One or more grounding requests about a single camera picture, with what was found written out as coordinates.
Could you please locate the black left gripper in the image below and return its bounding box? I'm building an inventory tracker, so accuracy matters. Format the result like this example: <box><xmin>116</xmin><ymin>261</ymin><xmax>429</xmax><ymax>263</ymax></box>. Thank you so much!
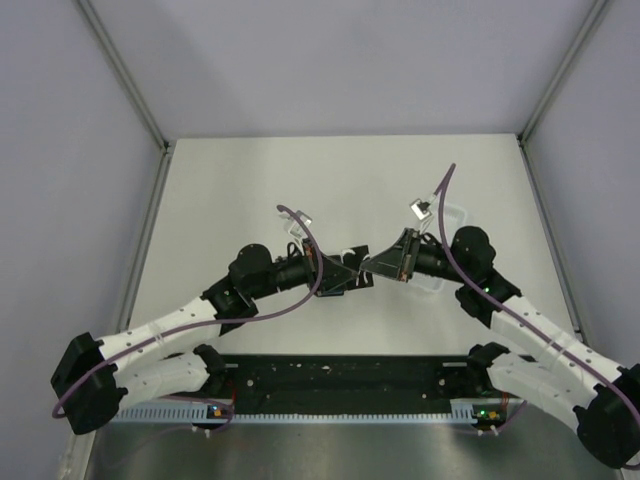
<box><xmin>250</xmin><ymin>238</ymin><xmax>358</xmax><ymax>301</ymax></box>

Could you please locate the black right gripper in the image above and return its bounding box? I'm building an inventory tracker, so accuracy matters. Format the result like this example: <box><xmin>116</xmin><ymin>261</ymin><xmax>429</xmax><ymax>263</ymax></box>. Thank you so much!
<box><xmin>360</xmin><ymin>228</ymin><xmax>470</xmax><ymax>284</ymax></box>

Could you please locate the black leather card holder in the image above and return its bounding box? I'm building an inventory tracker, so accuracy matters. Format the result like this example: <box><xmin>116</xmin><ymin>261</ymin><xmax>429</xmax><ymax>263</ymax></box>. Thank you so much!
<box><xmin>315</xmin><ymin>245</ymin><xmax>374</xmax><ymax>297</ymax></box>

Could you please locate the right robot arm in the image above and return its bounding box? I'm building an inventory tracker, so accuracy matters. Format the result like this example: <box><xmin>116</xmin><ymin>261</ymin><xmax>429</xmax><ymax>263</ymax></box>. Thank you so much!
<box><xmin>361</xmin><ymin>226</ymin><xmax>639</xmax><ymax>471</ymax></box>

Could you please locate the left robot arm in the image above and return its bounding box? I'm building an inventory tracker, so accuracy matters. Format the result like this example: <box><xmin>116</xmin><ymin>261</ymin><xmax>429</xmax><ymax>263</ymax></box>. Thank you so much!
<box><xmin>51</xmin><ymin>239</ymin><xmax>369</xmax><ymax>435</ymax></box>

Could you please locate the white plastic basket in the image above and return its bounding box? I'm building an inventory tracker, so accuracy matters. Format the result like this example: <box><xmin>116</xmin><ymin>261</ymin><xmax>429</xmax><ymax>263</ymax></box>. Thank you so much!
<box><xmin>409</xmin><ymin>200</ymin><xmax>469</xmax><ymax>294</ymax></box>

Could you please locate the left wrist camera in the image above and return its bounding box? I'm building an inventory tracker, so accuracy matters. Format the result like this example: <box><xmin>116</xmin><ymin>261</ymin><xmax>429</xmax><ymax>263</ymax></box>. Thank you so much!
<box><xmin>285</xmin><ymin>210</ymin><xmax>313</xmax><ymax>241</ymax></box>

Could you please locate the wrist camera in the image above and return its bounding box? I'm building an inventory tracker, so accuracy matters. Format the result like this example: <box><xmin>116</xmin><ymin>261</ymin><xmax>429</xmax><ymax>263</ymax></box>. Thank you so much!
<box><xmin>285</xmin><ymin>210</ymin><xmax>313</xmax><ymax>241</ymax></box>
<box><xmin>410</xmin><ymin>198</ymin><xmax>433</xmax><ymax>223</ymax></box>

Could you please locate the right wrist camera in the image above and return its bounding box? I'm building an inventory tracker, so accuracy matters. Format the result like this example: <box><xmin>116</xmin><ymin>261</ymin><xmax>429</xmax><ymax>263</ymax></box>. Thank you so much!
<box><xmin>410</xmin><ymin>198</ymin><xmax>433</xmax><ymax>223</ymax></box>

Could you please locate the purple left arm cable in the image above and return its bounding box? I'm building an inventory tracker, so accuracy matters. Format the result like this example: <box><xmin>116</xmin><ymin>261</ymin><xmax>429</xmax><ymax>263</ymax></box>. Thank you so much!
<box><xmin>51</xmin><ymin>203</ymin><xmax>326</xmax><ymax>431</ymax></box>

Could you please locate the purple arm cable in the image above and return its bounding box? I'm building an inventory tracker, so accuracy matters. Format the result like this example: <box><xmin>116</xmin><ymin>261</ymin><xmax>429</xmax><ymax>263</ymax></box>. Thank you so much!
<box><xmin>432</xmin><ymin>162</ymin><xmax>640</xmax><ymax>434</ymax></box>
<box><xmin>51</xmin><ymin>203</ymin><xmax>326</xmax><ymax>431</ymax></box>

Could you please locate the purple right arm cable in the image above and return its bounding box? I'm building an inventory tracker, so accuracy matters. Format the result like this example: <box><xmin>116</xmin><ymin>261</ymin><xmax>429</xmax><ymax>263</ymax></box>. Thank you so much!
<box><xmin>432</xmin><ymin>162</ymin><xmax>640</xmax><ymax>434</ymax></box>

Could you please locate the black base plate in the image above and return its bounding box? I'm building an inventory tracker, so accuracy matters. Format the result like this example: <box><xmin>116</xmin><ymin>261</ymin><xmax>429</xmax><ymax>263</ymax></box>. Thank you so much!
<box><xmin>184</xmin><ymin>355</ymin><xmax>505</xmax><ymax>415</ymax></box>

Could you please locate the grey slotted cable duct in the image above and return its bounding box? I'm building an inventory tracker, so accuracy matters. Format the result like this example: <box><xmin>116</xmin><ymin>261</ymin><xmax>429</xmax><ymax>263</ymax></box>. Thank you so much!
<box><xmin>101</xmin><ymin>398</ymin><xmax>506</xmax><ymax>425</ymax></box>

